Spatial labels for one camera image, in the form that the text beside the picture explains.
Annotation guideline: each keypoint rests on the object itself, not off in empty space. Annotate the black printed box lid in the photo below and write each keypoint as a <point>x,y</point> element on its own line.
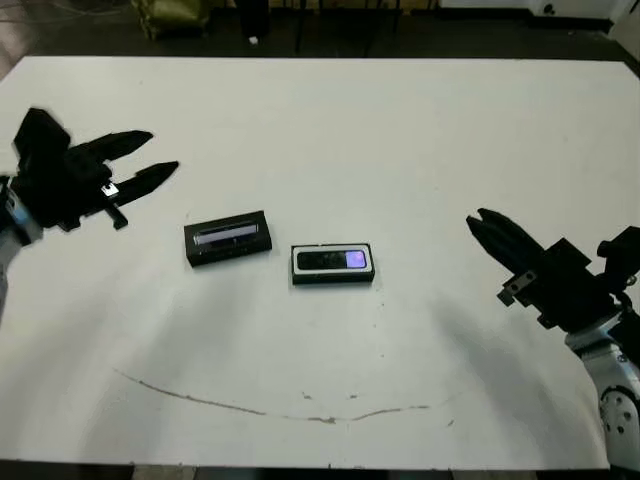
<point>227,250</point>

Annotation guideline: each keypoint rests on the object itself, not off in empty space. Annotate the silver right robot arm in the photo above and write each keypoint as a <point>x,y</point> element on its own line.
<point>615,400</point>

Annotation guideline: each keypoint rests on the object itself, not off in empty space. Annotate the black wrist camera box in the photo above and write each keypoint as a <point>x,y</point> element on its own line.
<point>40,135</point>
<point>622,255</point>

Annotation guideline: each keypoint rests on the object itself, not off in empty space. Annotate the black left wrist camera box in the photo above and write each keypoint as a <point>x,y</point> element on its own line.
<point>40,135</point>

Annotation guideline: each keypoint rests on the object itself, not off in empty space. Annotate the olive green bag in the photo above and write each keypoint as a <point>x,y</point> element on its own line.
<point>172,17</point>

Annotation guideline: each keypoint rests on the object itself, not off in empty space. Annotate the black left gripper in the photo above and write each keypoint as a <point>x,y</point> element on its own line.
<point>65,190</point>

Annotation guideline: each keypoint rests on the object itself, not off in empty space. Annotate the black slim camera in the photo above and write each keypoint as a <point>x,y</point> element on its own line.
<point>320,260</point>

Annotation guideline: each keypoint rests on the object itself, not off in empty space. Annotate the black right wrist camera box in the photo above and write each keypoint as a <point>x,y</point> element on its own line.
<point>622,255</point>

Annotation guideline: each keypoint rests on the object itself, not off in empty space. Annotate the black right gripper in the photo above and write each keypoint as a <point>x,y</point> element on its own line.
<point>565,290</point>

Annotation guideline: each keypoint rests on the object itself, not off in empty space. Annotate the white board panel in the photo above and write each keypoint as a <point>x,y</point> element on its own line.
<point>627,35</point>

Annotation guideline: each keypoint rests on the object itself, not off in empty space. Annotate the black box white insert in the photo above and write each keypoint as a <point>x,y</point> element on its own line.
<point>330,280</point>

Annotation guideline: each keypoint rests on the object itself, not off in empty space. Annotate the white cabinet with black knob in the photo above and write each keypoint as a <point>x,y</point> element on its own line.
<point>575,7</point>

